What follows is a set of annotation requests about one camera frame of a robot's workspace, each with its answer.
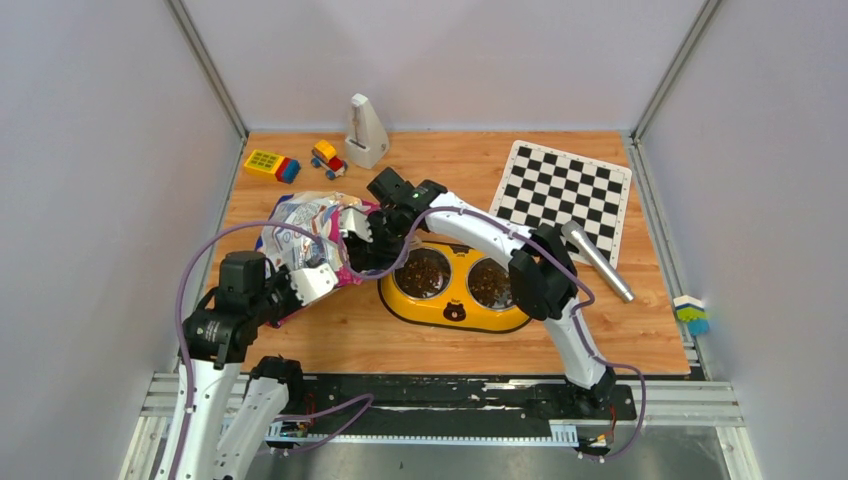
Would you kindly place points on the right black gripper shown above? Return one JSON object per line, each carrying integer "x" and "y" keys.
{"x": 379, "y": 251}

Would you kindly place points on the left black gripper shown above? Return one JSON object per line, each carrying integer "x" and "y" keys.
{"x": 283, "y": 275}

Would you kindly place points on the colourful pet food bag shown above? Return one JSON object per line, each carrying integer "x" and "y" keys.
{"x": 318, "y": 213}

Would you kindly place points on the yellow double pet bowl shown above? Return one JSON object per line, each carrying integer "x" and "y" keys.
{"x": 438, "y": 313}

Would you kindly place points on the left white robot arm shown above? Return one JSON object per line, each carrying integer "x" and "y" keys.
{"x": 218, "y": 334}

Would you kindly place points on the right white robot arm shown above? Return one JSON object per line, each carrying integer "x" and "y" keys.
{"x": 542, "y": 277}

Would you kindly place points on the brown pet food kibble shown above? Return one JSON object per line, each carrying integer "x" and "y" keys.
{"x": 459, "y": 275}

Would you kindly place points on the white small box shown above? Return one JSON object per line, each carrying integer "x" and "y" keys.
{"x": 367, "y": 140}

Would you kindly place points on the small yellow toy car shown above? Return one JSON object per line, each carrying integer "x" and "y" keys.
{"x": 325, "y": 157}

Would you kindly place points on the yellow blue red toy block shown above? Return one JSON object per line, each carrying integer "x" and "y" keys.
{"x": 272, "y": 166}

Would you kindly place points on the black white checkerboard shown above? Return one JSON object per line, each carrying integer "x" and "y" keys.
{"x": 542, "y": 185}

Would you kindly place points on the silver metal cylinder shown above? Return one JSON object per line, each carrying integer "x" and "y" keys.
{"x": 576, "y": 235}

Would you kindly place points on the stacked coloured blocks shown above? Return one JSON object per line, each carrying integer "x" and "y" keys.
{"x": 690, "y": 311}

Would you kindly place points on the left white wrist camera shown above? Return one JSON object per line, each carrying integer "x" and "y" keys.
{"x": 313, "y": 283}

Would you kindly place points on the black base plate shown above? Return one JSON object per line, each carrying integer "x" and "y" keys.
{"x": 450, "y": 405}

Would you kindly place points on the aluminium rail frame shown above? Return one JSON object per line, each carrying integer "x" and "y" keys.
{"x": 669, "y": 403}

